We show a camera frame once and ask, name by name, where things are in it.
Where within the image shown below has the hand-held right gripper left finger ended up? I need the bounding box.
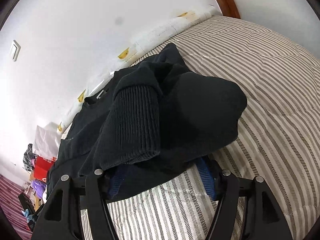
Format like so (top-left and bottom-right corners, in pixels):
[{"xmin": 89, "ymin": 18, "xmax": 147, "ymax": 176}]
[{"xmin": 31, "ymin": 169, "xmax": 128, "ymax": 240}]

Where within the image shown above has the white plastic bag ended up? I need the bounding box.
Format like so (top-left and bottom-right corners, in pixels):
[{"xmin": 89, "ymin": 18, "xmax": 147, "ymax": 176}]
[{"xmin": 32, "ymin": 122, "xmax": 63, "ymax": 160}]

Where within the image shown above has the white rolled cloth yellow print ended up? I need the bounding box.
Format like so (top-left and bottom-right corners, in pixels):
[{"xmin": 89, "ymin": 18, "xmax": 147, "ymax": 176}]
[{"xmin": 56, "ymin": 5, "xmax": 218, "ymax": 133}]

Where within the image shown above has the black sweatshirt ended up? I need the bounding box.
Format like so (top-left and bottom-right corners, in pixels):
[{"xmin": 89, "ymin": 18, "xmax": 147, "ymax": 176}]
[{"xmin": 46, "ymin": 43, "xmax": 248, "ymax": 202}]

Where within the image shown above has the plaid cloth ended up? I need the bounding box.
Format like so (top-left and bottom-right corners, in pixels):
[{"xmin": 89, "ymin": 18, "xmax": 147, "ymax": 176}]
[{"xmin": 24, "ymin": 144, "xmax": 38, "ymax": 170}]

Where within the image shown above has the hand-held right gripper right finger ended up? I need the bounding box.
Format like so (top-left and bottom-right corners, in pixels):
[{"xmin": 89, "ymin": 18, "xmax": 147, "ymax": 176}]
[{"xmin": 196, "ymin": 158, "xmax": 293, "ymax": 240}]

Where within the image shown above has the white light switch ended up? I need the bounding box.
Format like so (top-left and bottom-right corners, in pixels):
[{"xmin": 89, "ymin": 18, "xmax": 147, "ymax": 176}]
[{"xmin": 9, "ymin": 40, "xmax": 21, "ymax": 62}]

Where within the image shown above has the purple striped cloth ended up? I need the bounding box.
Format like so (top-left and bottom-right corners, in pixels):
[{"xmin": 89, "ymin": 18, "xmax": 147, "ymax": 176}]
[{"xmin": 0, "ymin": 174, "xmax": 33, "ymax": 230}]

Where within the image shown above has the purple bag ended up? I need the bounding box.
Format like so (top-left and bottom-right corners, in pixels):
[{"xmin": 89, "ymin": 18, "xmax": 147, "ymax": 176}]
[{"xmin": 32, "ymin": 180, "xmax": 47, "ymax": 198}]

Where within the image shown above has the striped quilt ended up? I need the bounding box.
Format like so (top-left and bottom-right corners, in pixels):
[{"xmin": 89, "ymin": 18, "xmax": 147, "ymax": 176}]
[{"xmin": 80, "ymin": 15, "xmax": 320, "ymax": 240}]

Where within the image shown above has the red paper bag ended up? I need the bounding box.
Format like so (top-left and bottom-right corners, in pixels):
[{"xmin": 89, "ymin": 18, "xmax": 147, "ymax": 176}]
[{"xmin": 34, "ymin": 156, "xmax": 57, "ymax": 182}]

